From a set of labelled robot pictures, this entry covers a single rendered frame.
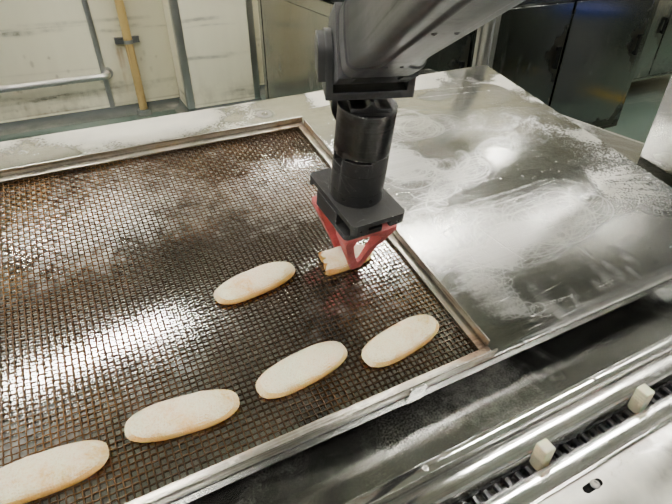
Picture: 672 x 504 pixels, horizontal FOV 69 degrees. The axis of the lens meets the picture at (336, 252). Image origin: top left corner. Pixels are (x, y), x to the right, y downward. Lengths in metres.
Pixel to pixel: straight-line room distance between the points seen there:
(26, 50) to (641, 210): 3.64
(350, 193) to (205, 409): 0.25
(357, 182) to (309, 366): 0.19
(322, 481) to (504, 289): 0.30
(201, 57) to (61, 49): 0.89
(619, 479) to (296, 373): 0.30
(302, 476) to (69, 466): 0.21
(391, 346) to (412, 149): 0.40
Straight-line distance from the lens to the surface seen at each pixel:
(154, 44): 3.97
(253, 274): 0.57
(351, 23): 0.38
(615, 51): 3.24
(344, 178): 0.50
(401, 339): 0.52
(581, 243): 0.74
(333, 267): 0.58
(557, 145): 0.94
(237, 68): 3.82
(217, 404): 0.48
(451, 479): 0.50
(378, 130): 0.46
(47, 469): 0.49
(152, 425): 0.48
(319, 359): 0.50
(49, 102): 4.01
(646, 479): 0.55
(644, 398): 0.61
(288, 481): 0.53
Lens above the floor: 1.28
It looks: 36 degrees down
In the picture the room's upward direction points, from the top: straight up
